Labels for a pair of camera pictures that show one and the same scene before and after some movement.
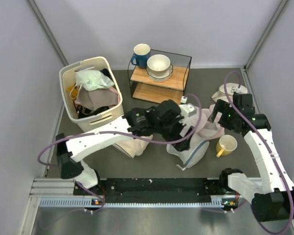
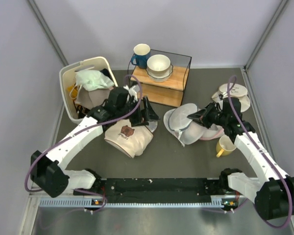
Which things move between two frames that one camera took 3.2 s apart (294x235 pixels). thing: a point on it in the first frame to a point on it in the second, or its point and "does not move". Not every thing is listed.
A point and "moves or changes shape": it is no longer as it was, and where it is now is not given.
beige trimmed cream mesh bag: [221, 94] does not move
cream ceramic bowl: [158, 64] does not move
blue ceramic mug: [142, 53] does not move
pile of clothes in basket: [93, 91] does not move
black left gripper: [181, 126] to [148, 112]
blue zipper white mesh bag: [199, 147] moves or changes shape
